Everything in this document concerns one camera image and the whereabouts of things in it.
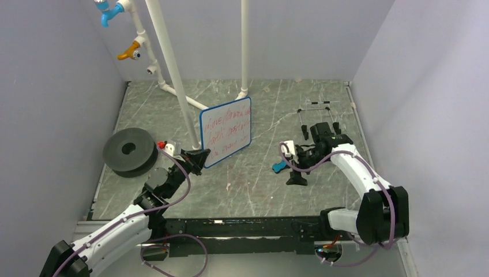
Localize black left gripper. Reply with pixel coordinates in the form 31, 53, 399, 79
165, 148, 210, 199

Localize blue whiteboard eraser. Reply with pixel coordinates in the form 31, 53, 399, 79
272, 160, 289, 174

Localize blue framed whiteboard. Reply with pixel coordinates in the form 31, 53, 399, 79
199, 96, 252, 169

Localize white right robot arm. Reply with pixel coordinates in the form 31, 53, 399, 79
279, 122, 409, 248

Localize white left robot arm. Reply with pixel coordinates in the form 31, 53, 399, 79
40, 149, 211, 276

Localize black foam disc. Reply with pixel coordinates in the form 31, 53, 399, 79
102, 128, 158, 178

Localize orange tap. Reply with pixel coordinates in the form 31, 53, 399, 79
117, 40, 141, 61

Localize blue tap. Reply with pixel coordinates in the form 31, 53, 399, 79
93, 0, 125, 28

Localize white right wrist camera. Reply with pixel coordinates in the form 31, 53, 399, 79
280, 140, 297, 160

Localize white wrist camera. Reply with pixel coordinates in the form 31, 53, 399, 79
156, 141, 181, 157
280, 140, 297, 160

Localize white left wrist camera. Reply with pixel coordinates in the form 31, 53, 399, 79
156, 141, 181, 157

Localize black wire easel stand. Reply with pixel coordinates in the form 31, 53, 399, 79
296, 100, 339, 141

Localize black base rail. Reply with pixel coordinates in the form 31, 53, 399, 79
127, 216, 354, 257

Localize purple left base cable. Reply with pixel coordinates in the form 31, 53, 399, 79
140, 234, 208, 277

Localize aluminium extrusion rail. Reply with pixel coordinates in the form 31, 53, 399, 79
69, 220, 111, 248

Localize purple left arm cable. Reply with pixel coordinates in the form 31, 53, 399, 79
51, 147, 192, 277

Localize white pvc pipe frame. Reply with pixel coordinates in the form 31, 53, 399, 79
116, 0, 251, 151

